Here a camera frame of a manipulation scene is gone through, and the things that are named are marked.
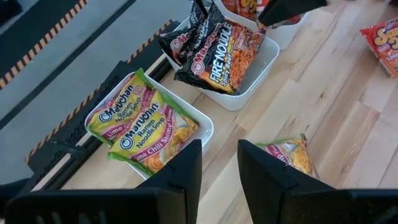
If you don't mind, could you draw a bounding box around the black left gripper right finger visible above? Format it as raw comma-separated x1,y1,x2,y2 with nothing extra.
238,139,398,224

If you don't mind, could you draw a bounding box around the pink shrimp ramen packet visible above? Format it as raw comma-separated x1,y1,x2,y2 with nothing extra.
85,68,156,147

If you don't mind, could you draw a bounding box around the red Maruchan noodle pack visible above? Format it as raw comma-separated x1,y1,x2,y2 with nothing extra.
359,17,398,79
221,0,271,22

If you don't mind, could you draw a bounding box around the white plastic bin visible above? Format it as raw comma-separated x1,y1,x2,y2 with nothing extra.
164,0,280,112
213,0,309,51
83,68,215,182

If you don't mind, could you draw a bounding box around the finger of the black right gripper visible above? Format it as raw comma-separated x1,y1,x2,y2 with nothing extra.
257,0,329,27

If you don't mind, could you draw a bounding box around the black Maruchan fire noodle pack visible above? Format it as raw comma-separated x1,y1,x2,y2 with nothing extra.
157,2,224,67
188,0,208,28
174,20,267,96

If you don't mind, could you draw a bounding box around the green Maruchan ramen pack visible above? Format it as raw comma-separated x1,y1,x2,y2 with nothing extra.
255,133,320,180
107,90,200,177

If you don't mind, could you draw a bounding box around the black hazard-striped floor mat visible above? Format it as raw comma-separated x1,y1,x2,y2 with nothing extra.
24,19,181,187
0,0,91,91

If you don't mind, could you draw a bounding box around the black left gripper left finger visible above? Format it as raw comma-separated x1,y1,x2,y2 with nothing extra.
4,139,203,224

